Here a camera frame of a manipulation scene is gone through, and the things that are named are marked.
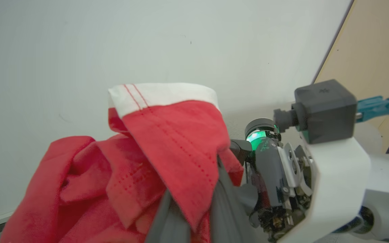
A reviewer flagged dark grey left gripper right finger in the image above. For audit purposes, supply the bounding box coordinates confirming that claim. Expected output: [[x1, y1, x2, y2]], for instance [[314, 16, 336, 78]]
[[210, 157, 253, 243]]

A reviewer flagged beige wooden panel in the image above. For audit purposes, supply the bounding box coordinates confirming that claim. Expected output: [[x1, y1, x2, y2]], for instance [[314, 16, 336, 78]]
[[313, 0, 389, 155]]

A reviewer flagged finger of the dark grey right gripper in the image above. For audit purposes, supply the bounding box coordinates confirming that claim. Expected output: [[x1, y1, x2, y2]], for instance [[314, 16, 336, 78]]
[[230, 139, 253, 166]]

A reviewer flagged teal cable connector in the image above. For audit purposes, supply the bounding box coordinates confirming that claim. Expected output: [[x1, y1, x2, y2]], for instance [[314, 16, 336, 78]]
[[356, 93, 389, 123]]

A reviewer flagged dark grey wrist camera box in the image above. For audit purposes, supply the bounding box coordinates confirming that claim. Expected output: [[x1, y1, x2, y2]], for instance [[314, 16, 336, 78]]
[[273, 79, 358, 145]]

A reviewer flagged red garment with white trim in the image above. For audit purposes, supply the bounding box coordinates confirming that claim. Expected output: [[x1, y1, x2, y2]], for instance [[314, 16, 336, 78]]
[[0, 83, 245, 243]]

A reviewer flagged white and grey right gripper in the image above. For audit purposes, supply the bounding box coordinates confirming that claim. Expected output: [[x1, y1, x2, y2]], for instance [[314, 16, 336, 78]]
[[244, 118, 371, 243]]

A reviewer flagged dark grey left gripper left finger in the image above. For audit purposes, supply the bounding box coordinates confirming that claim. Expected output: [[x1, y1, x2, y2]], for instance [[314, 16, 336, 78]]
[[145, 190, 196, 243]]

